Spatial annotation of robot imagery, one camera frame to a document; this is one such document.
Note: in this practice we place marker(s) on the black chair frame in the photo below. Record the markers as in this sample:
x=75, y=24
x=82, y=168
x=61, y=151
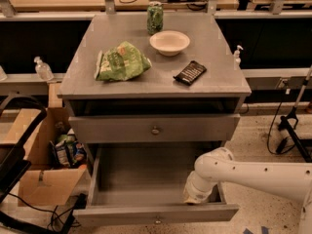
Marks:
x=13, y=167

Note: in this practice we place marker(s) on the white pump bottle right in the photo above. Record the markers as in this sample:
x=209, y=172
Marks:
x=237, y=55

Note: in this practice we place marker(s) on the grey drawer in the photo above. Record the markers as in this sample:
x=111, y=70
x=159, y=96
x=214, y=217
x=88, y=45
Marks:
x=143, y=184
x=159, y=128

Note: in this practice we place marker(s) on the green chip bag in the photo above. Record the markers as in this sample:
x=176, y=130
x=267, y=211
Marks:
x=121, y=63

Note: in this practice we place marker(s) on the snack bags in box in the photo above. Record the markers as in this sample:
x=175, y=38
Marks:
x=68, y=152

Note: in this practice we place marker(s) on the white bowl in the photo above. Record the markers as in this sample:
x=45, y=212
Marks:
x=169, y=43

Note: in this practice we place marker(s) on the clear sanitizer bottle left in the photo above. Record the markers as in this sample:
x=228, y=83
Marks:
x=43, y=69

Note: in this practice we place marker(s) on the foam gripper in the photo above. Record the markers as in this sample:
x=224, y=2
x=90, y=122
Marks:
x=196, y=190

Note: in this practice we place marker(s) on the cardboard box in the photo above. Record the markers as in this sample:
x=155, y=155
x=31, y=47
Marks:
x=44, y=183

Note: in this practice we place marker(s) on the grey top drawer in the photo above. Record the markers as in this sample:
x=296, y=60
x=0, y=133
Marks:
x=159, y=128

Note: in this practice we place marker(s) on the grey drawer cabinet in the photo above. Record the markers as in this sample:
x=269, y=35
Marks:
x=220, y=90

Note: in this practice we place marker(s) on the black snack bar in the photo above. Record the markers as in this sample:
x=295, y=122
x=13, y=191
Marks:
x=190, y=73

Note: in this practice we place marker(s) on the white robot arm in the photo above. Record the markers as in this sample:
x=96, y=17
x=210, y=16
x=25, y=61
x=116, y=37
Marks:
x=288, y=180

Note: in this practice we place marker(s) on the green soda can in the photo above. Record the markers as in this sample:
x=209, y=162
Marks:
x=154, y=17

